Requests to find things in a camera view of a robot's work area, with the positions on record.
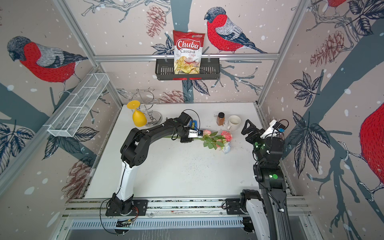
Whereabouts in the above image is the pink artificial flower bouquet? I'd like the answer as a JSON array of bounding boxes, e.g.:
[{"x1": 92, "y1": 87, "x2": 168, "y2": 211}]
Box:
[{"x1": 191, "y1": 130, "x2": 233, "y2": 154}]

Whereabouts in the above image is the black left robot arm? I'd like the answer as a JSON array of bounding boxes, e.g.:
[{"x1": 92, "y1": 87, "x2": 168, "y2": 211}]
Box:
[{"x1": 113, "y1": 112, "x2": 203, "y2": 202}]

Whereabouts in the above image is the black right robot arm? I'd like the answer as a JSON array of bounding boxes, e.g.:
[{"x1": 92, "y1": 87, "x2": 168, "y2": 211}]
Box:
[{"x1": 240, "y1": 120, "x2": 293, "y2": 240}]

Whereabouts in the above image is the blue tape dispenser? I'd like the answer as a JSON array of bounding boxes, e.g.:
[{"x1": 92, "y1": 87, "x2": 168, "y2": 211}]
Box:
[{"x1": 190, "y1": 120, "x2": 199, "y2": 131}]

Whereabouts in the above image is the white ceramic mug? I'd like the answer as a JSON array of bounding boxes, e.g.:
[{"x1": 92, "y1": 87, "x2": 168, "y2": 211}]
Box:
[{"x1": 227, "y1": 115, "x2": 242, "y2": 132}]

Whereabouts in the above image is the brown spice bottle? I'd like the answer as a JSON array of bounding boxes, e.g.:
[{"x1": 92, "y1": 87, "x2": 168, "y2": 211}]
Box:
[{"x1": 217, "y1": 112, "x2": 225, "y2": 126}]

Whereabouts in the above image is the yellow upside-down wine glass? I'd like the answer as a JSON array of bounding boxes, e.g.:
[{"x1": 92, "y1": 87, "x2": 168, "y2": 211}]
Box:
[{"x1": 127, "y1": 100, "x2": 147, "y2": 127}]

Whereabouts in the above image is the chrome wine glass rack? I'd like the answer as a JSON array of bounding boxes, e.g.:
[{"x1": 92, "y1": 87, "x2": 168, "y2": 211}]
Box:
[{"x1": 128, "y1": 87, "x2": 163, "y2": 128}]

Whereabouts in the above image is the Chuba cassava chips bag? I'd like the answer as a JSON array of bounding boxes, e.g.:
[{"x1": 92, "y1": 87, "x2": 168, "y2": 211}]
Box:
[{"x1": 173, "y1": 31, "x2": 205, "y2": 75}]

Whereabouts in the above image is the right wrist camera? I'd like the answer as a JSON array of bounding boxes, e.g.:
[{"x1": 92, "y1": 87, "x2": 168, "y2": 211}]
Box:
[{"x1": 261, "y1": 120, "x2": 287, "y2": 139}]

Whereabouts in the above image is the black wire wall basket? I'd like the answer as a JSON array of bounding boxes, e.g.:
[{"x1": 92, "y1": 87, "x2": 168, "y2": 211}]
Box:
[{"x1": 155, "y1": 57, "x2": 221, "y2": 81}]

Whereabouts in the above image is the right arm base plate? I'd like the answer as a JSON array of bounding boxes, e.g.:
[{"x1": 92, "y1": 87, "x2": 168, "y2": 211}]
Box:
[{"x1": 224, "y1": 198, "x2": 248, "y2": 215}]

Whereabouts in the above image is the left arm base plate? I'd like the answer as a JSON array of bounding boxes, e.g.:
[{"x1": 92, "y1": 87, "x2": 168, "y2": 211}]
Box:
[{"x1": 106, "y1": 198, "x2": 149, "y2": 217}]

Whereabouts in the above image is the white wire mesh shelf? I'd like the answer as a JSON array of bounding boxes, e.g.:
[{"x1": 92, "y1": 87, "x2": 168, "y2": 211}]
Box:
[{"x1": 48, "y1": 73, "x2": 110, "y2": 137}]

